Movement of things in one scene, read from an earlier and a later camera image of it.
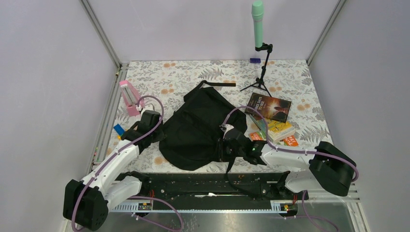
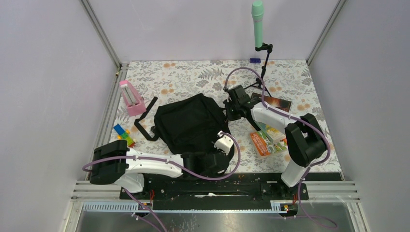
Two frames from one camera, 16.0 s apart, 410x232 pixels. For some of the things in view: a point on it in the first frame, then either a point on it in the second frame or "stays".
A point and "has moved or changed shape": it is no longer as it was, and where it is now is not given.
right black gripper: [221, 144] to [228, 102]
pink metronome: [134, 101] stays
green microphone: [257, 13] stays
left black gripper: [161, 136] to [217, 148]
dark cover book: [269, 107] stays
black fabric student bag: [190, 133] has moved or changed shape
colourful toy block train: [119, 129] stays
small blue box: [255, 60] stays
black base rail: [213, 187] stays
